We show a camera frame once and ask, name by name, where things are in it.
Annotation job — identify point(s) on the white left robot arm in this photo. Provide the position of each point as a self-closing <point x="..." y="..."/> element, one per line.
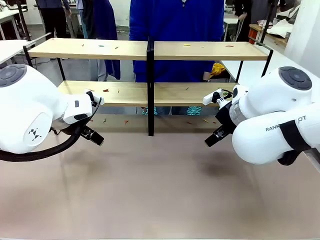
<point x="30" y="100"/>

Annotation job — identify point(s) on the teal striped fabric piece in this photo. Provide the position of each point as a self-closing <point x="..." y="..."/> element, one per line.
<point x="151" y="110"/>
<point x="194" y="110"/>

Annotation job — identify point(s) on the person in dark blue robe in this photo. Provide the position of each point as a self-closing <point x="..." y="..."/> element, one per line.
<point x="105" y="20"/>

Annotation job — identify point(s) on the white table with black edge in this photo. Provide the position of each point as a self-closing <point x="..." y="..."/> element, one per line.
<point x="12" y="47"/>

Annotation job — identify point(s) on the wooden table with white cloth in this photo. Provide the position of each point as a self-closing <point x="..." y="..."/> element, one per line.
<point x="277" y="27"/>

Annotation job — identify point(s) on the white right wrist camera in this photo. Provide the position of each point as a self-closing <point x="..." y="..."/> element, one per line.
<point x="211" y="97"/>

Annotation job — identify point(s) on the person in dark coat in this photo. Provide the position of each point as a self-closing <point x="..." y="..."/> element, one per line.
<point x="243" y="10"/>

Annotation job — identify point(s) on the person in black clothes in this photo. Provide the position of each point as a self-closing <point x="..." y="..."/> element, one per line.
<point x="53" y="15"/>

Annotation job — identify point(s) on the person in blue sweater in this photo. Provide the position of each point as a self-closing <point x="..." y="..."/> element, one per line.
<point x="175" y="22"/>

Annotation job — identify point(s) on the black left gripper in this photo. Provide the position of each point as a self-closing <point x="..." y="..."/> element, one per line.
<point x="87" y="132"/>

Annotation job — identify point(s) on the white side table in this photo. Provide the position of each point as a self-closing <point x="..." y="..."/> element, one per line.
<point x="250" y="67"/>

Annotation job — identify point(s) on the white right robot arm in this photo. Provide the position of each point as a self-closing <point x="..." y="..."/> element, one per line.
<point x="270" y="105"/>

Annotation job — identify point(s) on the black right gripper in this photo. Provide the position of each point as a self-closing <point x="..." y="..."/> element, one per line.
<point x="225" y="116"/>

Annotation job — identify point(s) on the black stand pole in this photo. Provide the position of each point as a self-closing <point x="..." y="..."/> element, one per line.
<point x="267" y="20"/>

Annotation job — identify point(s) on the wood and black metal shelf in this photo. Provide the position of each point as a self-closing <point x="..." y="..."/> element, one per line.
<point x="87" y="51"/>

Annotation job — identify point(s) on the yellow cloth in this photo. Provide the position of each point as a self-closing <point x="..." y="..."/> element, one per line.
<point x="218" y="70"/>

